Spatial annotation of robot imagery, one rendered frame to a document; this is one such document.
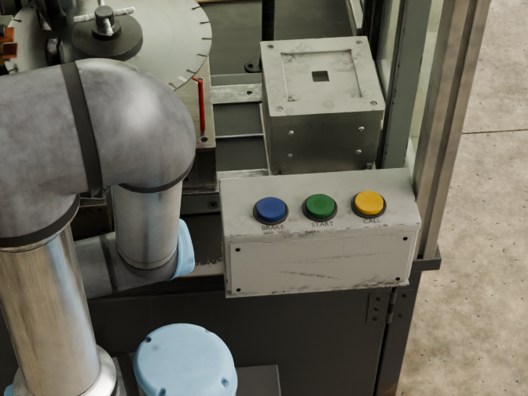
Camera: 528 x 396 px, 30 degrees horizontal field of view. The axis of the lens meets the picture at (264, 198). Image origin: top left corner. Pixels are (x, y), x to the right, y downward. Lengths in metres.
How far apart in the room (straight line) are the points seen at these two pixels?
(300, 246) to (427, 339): 1.01
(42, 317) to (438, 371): 1.46
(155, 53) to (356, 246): 0.44
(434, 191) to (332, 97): 0.24
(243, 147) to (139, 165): 0.81
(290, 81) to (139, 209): 0.62
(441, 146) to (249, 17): 0.69
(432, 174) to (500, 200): 1.29
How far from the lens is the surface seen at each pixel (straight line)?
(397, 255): 1.45
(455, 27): 1.23
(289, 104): 1.54
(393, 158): 1.52
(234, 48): 1.88
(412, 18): 1.34
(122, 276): 1.24
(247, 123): 1.72
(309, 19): 1.95
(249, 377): 1.41
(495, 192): 2.70
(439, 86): 1.29
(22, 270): 0.95
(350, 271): 1.47
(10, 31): 1.61
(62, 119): 0.85
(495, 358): 2.38
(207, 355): 1.17
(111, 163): 0.86
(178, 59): 1.55
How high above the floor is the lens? 1.96
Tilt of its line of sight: 49 degrees down
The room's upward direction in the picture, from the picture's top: 1 degrees clockwise
